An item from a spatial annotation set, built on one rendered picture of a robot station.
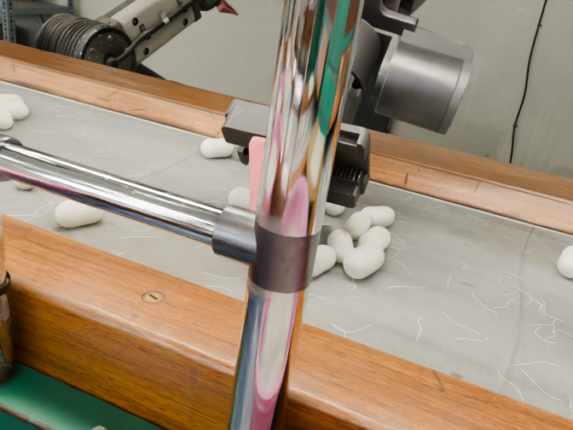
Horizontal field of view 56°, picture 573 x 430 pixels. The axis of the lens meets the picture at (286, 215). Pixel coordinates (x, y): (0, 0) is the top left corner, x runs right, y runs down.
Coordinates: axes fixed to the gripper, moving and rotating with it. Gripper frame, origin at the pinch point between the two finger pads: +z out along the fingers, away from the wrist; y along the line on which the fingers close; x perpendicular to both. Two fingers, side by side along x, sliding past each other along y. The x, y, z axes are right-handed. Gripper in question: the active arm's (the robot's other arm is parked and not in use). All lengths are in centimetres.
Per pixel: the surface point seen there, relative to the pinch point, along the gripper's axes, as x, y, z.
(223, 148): 12.0, -11.7, -14.2
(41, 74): 16.2, -42.0, -20.7
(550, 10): 121, 27, -173
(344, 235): 3.7, 4.6, -4.4
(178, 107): 16.1, -21.6, -20.5
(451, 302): 4.4, 13.0, -2.1
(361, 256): 2.1, 6.5, -2.6
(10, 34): 133, -203, -119
